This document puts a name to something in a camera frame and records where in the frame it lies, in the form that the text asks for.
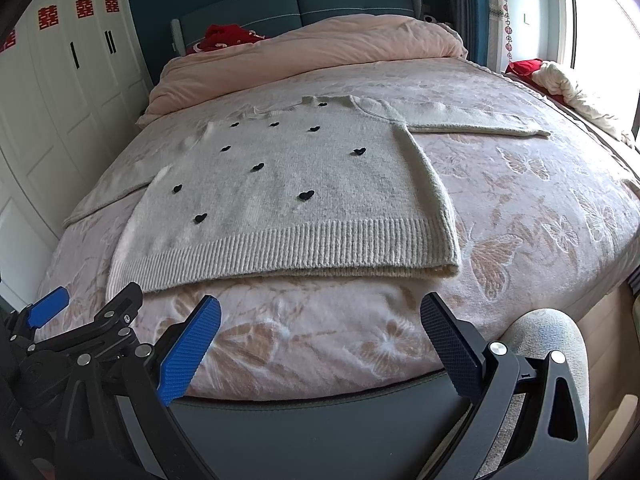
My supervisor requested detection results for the person's patterned trouser leg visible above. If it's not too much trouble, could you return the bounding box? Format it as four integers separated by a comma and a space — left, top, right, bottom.
479, 308, 591, 466

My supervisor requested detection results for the blue grey curtain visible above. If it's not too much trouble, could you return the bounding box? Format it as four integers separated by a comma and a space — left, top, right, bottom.
450, 0, 502, 67

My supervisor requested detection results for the pink duvet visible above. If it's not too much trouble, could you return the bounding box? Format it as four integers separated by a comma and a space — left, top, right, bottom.
137, 14, 468, 128

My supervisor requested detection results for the white wardrobe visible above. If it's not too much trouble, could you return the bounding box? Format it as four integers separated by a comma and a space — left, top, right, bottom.
1, 0, 151, 309

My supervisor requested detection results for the teal upholstered headboard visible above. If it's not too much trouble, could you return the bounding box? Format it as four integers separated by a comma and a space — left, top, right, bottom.
170, 0, 423, 56

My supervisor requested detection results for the red cloth on windowsill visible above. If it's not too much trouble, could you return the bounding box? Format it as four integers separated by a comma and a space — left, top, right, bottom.
506, 58, 547, 93

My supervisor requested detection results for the beige sweater with black hearts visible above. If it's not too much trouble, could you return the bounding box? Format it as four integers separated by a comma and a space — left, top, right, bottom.
73, 96, 546, 292

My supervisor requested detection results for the red pillow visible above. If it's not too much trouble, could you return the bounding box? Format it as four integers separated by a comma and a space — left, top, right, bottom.
186, 24, 265, 54

